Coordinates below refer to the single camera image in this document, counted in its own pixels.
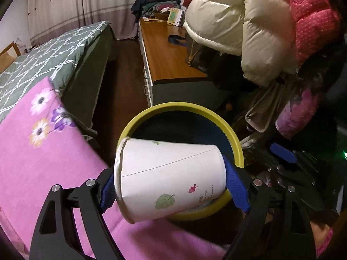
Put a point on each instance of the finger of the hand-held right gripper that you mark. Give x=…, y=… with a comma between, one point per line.
x=283, y=153

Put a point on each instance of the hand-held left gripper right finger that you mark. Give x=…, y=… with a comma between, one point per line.
x=236, y=188

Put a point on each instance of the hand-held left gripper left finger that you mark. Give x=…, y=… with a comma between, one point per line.
x=108, y=195

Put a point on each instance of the white paper cup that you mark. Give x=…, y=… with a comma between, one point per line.
x=173, y=176

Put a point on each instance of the yellow rimmed trash bin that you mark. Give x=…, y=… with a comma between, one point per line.
x=176, y=113

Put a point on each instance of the pink floral cloth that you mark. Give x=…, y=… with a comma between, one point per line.
x=301, y=113

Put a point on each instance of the beige bag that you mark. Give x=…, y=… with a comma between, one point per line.
x=267, y=108

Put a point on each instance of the pink floral tablecloth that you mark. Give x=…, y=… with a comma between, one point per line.
x=40, y=173

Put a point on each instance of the wooden bed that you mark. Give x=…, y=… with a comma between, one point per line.
x=100, y=67

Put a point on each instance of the cream down jacket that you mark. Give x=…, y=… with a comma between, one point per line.
x=244, y=24

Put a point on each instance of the red dotted down jacket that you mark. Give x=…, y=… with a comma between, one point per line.
x=314, y=16

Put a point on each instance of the wooden low cabinet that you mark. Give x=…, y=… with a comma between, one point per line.
x=168, y=59

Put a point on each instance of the green patterned bed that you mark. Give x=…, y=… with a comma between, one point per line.
x=54, y=57

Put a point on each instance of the brown pillow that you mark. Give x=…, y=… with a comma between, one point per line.
x=6, y=61

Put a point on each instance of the pink and white curtain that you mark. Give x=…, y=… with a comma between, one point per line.
x=103, y=8

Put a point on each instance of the pile of dark clothes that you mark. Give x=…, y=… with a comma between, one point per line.
x=157, y=1

